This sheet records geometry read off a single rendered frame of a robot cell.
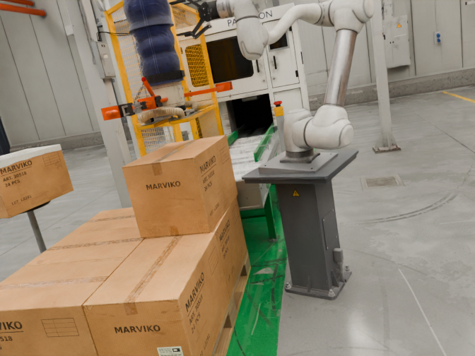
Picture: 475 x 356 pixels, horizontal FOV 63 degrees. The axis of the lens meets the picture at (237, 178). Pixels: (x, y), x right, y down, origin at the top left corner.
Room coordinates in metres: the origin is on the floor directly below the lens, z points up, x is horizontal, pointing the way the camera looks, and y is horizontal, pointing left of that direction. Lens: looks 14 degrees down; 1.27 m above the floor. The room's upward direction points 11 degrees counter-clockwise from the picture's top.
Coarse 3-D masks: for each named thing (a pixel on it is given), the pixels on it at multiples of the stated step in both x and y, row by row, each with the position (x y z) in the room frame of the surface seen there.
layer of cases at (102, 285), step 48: (96, 240) 2.05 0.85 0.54; (144, 240) 1.91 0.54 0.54; (192, 240) 1.78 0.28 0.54; (240, 240) 2.30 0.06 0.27; (0, 288) 1.65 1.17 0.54; (48, 288) 1.55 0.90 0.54; (96, 288) 1.47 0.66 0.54; (144, 288) 1.39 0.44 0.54; (192, 288) 1.41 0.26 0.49; (0, 336) 1.45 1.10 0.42; (48, 336) 1.39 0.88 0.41; (96, 336) 1.35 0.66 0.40; (144, 336) 1.30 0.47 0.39; (192, 336) 1.30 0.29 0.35
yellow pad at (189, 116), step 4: (192, 108) 2.23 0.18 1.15; (184, 112) 2.09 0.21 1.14; (192, 112) 2.22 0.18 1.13; (196, 112) 2.20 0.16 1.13; (200, 112) 2.23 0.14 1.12; (204, 112) 2.31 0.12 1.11; (188, 116) 2.06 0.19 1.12; (192, 116) 2.08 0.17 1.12; (196, 116) 2.14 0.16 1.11; (172, 120) 2.03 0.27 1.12; (176, 120) 2.01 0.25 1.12; (180, 120) 2.00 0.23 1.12; (184, 120) 1.99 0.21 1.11; (188, 120) 1.99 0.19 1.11; (172, 124) 2.02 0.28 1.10
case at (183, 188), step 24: (168, 144) 2.47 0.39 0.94; (192, 144) 2.26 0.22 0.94; (216, 144) 2.19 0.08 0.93; (144, 168) 1.91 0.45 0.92; (168, 168) 1.87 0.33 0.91; (192, 168) 1.84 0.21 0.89; (216, 168) 2.11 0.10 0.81; (144, 192) 1.92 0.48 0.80; (168, 192) 1.88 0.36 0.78; (192, 192) 1.85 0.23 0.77; (216, 192) 2.04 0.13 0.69; (144, 216) 1.93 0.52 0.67; (168, 216) 1.89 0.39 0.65; (192, 216) 1.86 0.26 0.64; (216, 216) 1.96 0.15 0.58
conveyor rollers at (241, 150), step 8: (256, 136) 4.67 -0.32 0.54; (272, 136) 4.45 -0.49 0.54; (232, 144) 4.39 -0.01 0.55; (240, 144) 4.35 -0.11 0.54; (248, 144) 4.24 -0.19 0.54; (256, 144) 4.13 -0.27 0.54; (232, 152) 3.92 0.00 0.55; (240, 152) 3.82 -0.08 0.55; (248, 152) 3.79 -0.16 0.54; (264, 152) 3.59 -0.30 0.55; (232, 160) 3.55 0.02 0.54; (240, 160) 3.44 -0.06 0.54; (248, 160) 3.35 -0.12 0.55; (240, 168) 3.16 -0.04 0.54; (248, 168) 3.07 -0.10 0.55; (240, 176) 2.89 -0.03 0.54
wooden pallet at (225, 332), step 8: (248, 256) 2.41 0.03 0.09; (248, 264) 2.37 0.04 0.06; (240, 272) 2.15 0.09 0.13; (248, 272) 2.33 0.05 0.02; (240, 280) 2.24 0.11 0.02; (240, 288) 2.15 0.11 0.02; (232, 296) 1.88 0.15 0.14; (240, 296) 2.06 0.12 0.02; (232, 304) 1.85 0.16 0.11; (232, 312) 1.83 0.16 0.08; (224, 320) 1.68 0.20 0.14; (232, 320) 1.80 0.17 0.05; (224, 328) 1.78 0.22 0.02; (232, 328) 1.77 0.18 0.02; (224, 336) 1.71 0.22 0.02; (216, 344) 1.52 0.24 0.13; (224, 344) 1.65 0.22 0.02; (216, 352) 1.60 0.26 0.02; (224, 352) 1.59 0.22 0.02
